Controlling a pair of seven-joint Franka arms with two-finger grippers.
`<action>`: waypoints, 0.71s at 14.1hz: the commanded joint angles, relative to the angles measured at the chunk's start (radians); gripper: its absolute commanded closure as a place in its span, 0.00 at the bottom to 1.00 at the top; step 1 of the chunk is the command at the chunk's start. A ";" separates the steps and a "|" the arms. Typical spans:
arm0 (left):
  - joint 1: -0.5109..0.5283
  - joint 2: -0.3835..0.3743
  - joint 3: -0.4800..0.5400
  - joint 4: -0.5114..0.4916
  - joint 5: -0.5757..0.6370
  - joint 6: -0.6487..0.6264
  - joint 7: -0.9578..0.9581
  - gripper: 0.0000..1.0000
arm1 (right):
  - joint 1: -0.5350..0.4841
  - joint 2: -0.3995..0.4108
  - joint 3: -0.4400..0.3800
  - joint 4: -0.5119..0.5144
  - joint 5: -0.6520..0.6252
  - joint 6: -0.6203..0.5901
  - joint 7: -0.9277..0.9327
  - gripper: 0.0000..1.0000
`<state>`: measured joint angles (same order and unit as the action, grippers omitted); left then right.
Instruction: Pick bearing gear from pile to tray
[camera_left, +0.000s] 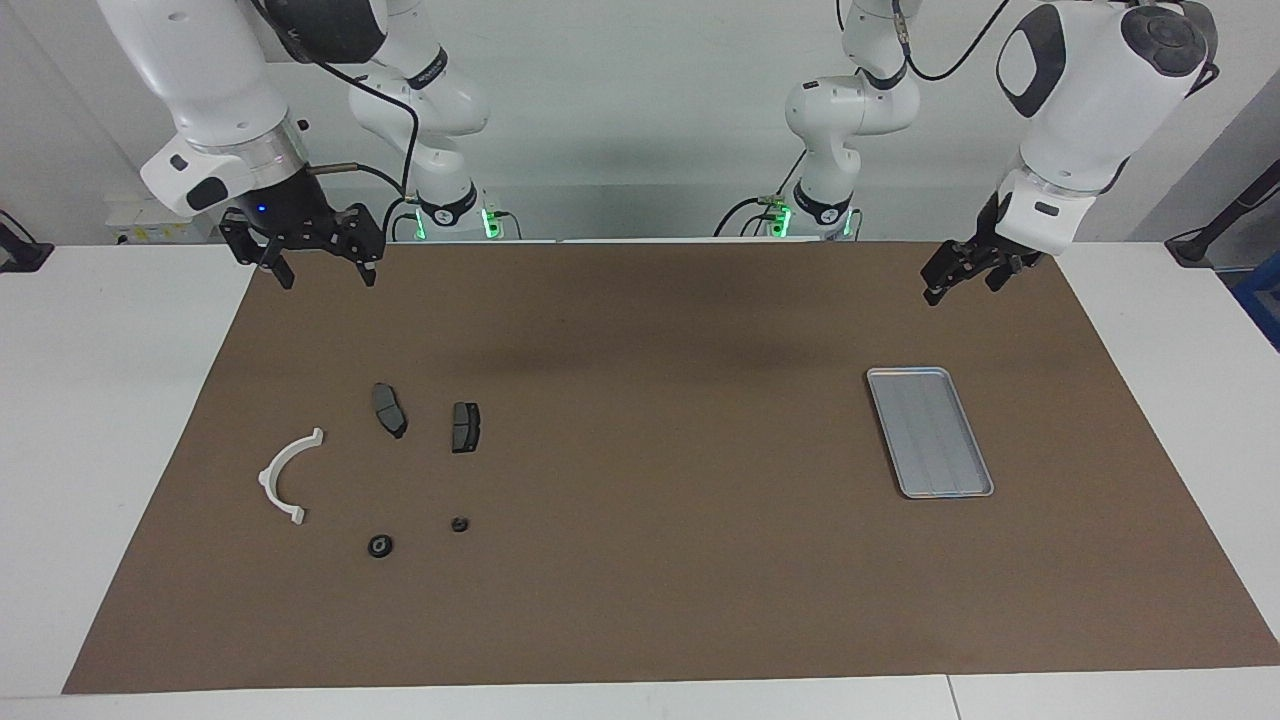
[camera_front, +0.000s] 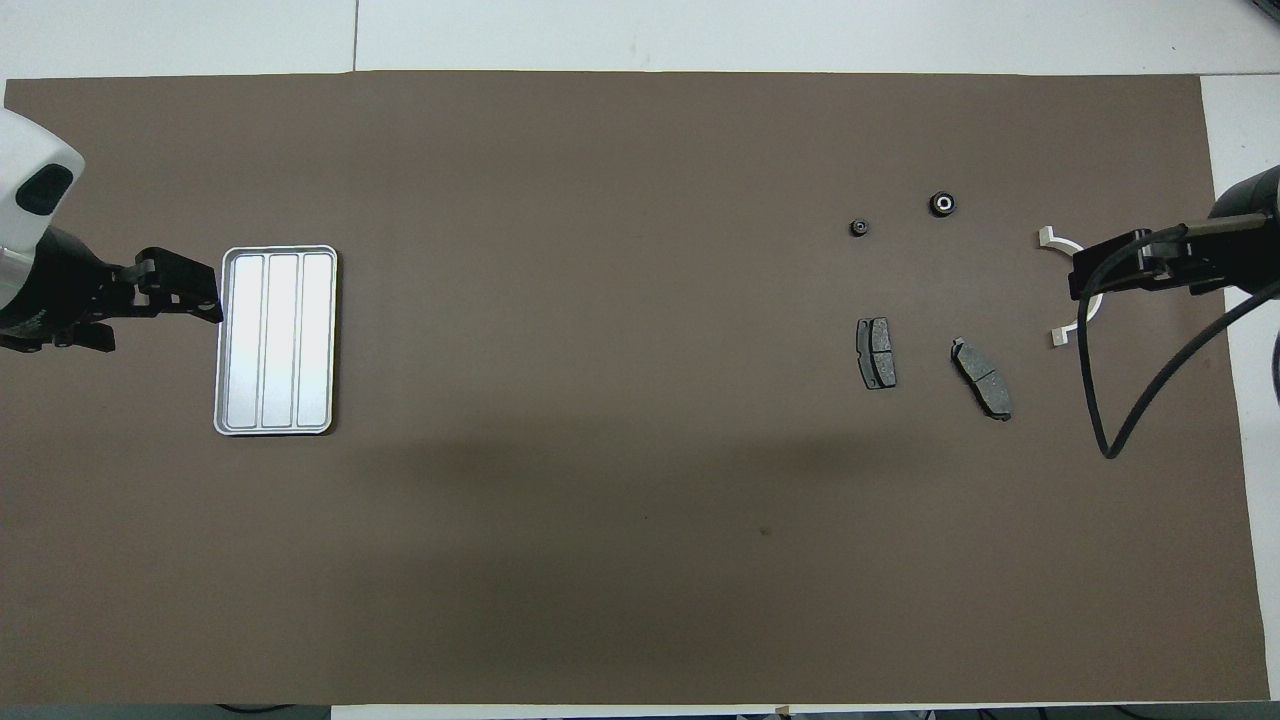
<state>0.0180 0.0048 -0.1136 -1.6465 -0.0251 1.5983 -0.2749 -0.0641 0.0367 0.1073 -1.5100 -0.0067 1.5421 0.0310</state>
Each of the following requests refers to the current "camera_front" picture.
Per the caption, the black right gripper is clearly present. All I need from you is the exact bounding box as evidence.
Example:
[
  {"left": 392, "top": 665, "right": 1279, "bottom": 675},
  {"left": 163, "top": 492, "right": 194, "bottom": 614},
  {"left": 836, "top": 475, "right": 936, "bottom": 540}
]
[{"left": 1070, "top": 165, "right": 1280, "bottom": 301}]

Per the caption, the white curved plastic bracket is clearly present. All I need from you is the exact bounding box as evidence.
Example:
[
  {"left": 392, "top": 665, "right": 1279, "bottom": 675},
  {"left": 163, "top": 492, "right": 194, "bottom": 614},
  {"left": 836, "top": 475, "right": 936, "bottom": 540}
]
[{"left": 1037, "top": 227, "right": 1107, "bottom": 348}]

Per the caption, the rectangular grey brake pad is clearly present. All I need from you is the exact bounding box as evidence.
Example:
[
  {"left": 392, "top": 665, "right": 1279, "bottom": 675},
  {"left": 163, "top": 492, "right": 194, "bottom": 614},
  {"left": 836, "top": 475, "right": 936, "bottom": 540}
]
[{"left": 856, "top": 317, "right": 898, "bottom": 391}]

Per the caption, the brown table mat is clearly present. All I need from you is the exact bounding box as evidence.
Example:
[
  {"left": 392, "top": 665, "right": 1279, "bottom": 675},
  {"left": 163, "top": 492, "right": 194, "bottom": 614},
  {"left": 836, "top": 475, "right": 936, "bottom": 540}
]
[{"left": 0, "top": 70, "right": 1271, "bottom": 706}]

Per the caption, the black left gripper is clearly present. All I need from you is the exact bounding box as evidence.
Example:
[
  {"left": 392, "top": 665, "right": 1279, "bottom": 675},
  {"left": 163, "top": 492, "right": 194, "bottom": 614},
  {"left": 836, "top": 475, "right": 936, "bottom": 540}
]
[{"left": 0, "top": 228, "right": 224, "bottom": 353}]

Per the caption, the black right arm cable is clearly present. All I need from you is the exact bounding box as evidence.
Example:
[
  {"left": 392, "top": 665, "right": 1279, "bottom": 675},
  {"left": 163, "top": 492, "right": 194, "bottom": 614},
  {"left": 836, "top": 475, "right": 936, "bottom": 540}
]
[{"left": 1078, "top": 225, "right": 1280, "bottom": 461}]

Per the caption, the curved grey brake pad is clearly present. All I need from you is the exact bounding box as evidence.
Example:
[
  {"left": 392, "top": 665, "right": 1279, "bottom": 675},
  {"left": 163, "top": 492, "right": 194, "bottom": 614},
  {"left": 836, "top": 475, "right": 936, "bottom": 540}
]
[{"left": 950, "top": 337, "right": 1014, "bottom": 422}]

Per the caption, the silver metal tray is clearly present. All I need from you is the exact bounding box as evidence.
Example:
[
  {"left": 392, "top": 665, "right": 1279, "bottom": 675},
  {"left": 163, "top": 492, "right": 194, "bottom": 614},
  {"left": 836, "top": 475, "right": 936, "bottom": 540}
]
[{"left": 213, "top": 245, "right": 339, "bottom": 437}]

